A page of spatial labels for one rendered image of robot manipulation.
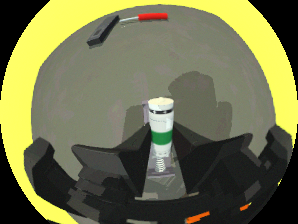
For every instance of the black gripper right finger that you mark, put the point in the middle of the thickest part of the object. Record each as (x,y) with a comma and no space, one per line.
(198,156)

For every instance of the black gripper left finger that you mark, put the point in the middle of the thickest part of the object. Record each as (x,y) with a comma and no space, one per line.
(128,159)

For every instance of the white cylindrical battery with green band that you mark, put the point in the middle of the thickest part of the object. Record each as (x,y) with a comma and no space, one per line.
(161,125)

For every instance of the red-handled screwdriver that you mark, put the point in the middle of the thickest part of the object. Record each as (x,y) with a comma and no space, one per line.
(149,16)

